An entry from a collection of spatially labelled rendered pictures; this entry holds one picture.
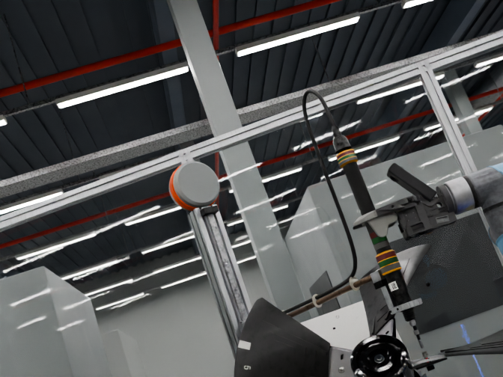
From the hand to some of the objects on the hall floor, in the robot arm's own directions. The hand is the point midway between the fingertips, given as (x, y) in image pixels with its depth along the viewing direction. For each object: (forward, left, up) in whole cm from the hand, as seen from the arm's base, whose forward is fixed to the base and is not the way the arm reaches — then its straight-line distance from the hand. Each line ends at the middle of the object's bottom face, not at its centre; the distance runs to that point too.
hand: (357, 221), depth 151 cm
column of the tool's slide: (+27, -71, -148) cm, 166 cm away
